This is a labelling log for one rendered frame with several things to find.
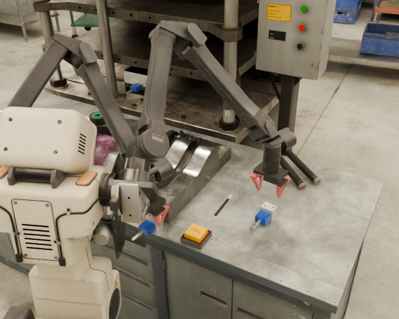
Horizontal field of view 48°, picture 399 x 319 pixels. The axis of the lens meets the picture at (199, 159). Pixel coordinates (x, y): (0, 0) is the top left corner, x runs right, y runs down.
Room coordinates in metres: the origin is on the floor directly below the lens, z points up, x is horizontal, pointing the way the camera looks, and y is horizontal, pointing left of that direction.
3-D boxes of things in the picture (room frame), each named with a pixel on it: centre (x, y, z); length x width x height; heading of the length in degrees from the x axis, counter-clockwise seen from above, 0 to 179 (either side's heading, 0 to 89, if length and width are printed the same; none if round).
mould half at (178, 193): (1.50, 0.10, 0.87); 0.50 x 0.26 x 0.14; 150
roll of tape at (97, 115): (1.81, 0.46, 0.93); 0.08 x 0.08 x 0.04
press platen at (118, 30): (2.56, 0.15, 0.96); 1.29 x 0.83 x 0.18; 60
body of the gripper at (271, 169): (1.23, -0.24, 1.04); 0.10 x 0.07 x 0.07; 52
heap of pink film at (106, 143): (1.60, 0.45, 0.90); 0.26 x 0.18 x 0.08; 167
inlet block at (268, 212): (1.20, -0.21, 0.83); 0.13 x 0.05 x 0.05; 142
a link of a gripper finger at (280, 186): (1.22, -0.26, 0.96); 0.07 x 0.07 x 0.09; 52
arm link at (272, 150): (1.24, -0.24, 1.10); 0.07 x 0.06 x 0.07; 135
